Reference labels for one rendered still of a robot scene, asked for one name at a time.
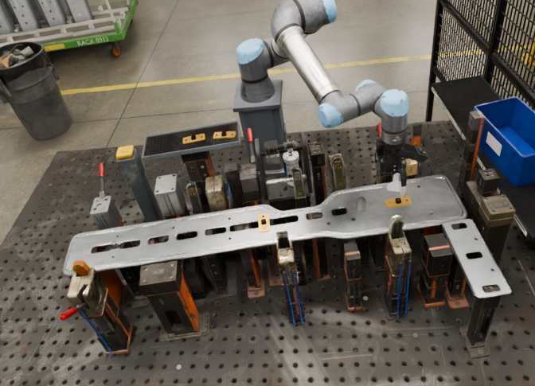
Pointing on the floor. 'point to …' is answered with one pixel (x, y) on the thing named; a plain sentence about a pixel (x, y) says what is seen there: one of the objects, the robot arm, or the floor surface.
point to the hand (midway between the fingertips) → (399, 185)
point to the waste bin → (33, 90)
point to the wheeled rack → (112, 9)
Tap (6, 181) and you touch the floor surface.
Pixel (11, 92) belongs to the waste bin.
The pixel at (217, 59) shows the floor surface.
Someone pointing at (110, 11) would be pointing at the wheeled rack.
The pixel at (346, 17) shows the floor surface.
